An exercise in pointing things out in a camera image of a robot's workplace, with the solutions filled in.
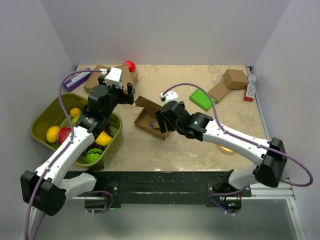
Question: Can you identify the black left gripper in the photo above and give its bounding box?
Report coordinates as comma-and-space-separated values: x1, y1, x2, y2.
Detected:
98, 76, 135, 118

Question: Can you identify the small colourful toy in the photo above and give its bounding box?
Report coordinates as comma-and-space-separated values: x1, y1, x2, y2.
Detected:
150, 120, 160, 130

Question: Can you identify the brown cardboard box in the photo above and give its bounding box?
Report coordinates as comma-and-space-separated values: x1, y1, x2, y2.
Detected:
134, 95, 169, 141

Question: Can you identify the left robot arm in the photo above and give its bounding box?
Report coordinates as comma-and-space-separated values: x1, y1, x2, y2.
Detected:
20, 75, 135, 216

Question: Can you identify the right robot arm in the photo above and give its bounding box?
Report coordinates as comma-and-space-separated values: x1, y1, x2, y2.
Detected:
155, 88, 287, 197

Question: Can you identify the large flat brown box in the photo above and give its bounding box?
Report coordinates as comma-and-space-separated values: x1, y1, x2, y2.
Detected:
84, 72, 139, 94

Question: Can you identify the medium brown box on top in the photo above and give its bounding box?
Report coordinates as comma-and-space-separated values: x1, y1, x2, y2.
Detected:
116, 65, 138, 94

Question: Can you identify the green paper box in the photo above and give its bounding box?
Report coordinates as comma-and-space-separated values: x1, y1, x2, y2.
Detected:
189, 89, 216, 112

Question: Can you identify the purple toothpaste box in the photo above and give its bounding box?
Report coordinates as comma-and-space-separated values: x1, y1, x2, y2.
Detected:
61, 68, 93, 92

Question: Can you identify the flat small brown box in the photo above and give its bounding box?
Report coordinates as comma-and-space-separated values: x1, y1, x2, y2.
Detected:
207, 81, 231, 103

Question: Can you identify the small brown cube box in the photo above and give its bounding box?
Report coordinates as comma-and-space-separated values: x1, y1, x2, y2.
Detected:
222, 69, 249, 90

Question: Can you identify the red white toothpaste box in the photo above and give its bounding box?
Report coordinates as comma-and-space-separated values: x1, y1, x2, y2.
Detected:
243, 73, 256, 102

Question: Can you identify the red apple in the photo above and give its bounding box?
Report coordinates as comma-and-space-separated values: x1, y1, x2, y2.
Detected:
124, 60, 136, 73

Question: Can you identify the small orange fruit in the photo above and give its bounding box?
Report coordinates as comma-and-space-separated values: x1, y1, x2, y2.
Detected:
69, 107, 82, 119

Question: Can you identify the green pear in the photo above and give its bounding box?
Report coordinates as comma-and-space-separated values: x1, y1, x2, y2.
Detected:
71, 115, 80, 126

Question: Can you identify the yellow mango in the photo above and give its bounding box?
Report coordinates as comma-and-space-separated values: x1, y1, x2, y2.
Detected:
94, 131, 113, 147

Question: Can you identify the purple grapes bunch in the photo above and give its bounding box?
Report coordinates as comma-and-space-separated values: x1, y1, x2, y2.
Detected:
83, 131, 111, 154

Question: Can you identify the orange round disc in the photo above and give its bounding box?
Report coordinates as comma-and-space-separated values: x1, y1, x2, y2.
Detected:
217, 145, 235, 155

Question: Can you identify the red dragon fruit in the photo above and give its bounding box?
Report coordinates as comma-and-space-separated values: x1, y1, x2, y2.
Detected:
57, 126, 71, 145

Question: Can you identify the green striped ball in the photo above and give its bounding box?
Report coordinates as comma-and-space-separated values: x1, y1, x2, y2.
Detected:
85, 148, 103, 164

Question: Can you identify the olive green plastic bin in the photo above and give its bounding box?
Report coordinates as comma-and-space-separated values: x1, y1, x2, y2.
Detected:
30, 93, 123, 171

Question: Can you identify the yellow lemon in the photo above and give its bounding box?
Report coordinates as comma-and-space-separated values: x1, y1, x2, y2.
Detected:
46, 125, 61, 144

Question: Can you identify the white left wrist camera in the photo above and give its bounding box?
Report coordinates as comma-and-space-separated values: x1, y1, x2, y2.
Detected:
104, 67, 123, 89

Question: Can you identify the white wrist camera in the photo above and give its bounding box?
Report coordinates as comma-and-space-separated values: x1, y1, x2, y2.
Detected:
104, 67, 123, 89
159, 90, 179, 103

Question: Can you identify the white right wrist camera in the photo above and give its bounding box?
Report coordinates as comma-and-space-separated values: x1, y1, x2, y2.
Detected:
159, 90, 179, 103

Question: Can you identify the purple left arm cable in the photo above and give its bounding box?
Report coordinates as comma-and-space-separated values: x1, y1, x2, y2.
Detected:
24, 68, 115, 240

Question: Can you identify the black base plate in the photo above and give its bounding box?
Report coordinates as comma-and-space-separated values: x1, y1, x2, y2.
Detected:
82, 170, 251, 208

